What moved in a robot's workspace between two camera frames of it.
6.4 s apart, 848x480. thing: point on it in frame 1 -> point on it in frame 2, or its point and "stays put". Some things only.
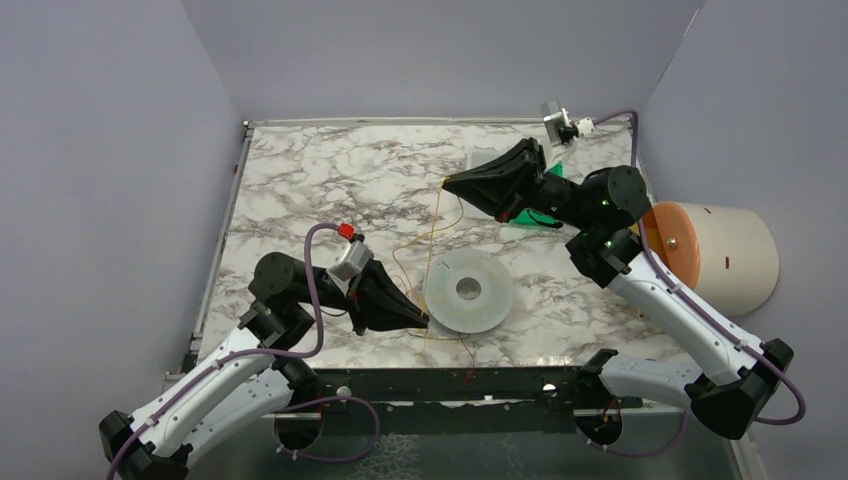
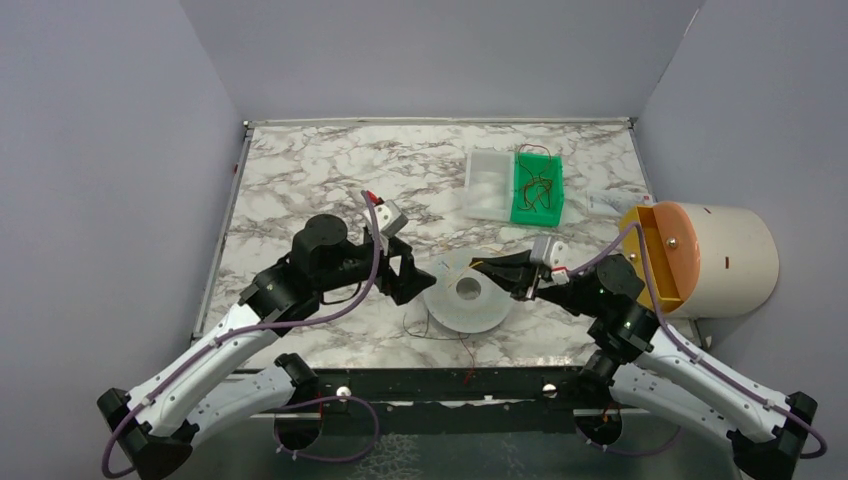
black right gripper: [534, 183] -> [527, 276]
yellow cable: [422, 309] -> [478, 263]
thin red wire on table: [473, 360] stays put
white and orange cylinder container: [729, 257] stays put
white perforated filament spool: [469, 290] stays put
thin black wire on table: [436, 338] stays put
